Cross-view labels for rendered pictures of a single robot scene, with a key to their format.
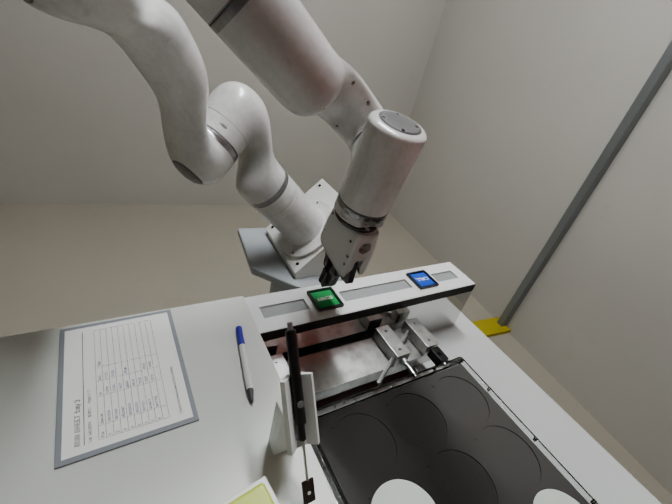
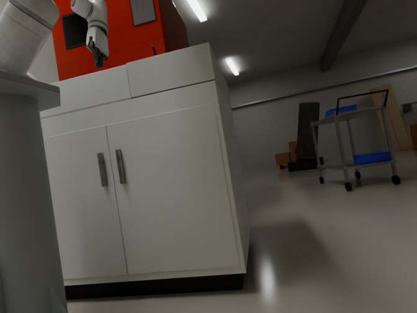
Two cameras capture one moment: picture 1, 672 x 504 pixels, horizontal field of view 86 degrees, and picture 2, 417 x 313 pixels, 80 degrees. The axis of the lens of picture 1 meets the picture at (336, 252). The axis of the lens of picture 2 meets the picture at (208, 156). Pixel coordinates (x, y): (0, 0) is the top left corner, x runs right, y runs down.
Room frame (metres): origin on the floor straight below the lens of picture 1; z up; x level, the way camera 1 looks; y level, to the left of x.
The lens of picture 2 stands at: (0.98, 1.07, 0.51)
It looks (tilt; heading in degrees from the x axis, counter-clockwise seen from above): 1 degrees up; 227
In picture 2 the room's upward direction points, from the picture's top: 9 degrees counter-clockwise
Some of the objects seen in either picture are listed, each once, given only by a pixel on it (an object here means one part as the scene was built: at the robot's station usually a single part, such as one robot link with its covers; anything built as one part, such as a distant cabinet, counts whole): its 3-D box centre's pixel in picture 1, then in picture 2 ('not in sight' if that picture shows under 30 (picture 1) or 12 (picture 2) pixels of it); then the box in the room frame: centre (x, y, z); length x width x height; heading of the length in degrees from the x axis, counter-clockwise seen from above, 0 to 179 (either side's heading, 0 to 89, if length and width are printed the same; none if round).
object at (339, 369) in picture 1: (356, 363); not in sight; (0.50, -0.09, 0.87); 0.36 x 0.08 x 0.03; 126
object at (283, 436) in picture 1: (294, 425); not in sight; (0.24, 0.00, 1.03); 0.06 x 0.04 x 0.13; 36
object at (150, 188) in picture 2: not in sight; (148, 191); (0.34, -0.14, 0.41); 0.96 x 0.64 x 0.82; 126
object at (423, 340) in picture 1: (419, 335); not in sight; (0.59, -0.22, 0.89); 0.08 x 0.03 x 0.03; 36
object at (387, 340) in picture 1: (390, 344); not in sight; (0.55, -0.16, 0.89); 0.08 x 0.03 x 0.03; 36
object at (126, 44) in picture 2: not in sight; (131, 49); (-0.02, -0.74, 1.52); 0.81 x 0.75 x 0.60; 126
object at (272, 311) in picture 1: (367, 313); (78, 97); (0.63, -0.10, 0.89); 0.55 x 0.09 x 0.14; 126
